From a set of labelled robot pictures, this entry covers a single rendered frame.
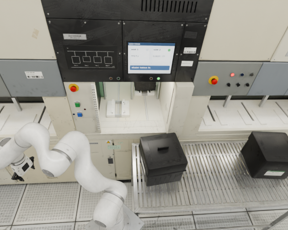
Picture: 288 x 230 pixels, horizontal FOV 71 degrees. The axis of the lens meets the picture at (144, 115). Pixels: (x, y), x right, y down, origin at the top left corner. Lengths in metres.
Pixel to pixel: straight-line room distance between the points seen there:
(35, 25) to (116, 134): 0.99
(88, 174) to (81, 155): 0.09
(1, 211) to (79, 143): 1.86
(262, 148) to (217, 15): 1.01
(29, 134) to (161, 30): 0.86
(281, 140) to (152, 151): 1.02
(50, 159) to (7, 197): 1.89
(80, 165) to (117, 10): 0.81
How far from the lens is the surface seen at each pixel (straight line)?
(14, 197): 2.70
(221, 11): 1.32
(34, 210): 2.55
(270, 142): 1.86
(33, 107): 2.21
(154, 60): 1.32
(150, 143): 1.51
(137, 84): 2.04
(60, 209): 2.46
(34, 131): 0.94
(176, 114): 1.57
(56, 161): 0.88
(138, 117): 1.89
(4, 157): 1.20
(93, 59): 1.32
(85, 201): 2.43
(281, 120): 2.37
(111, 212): 1.10
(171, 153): 1.48
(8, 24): 1.37
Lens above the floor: 2.20
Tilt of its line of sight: 44 degrees down
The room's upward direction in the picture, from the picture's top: 4 degrees clockwise
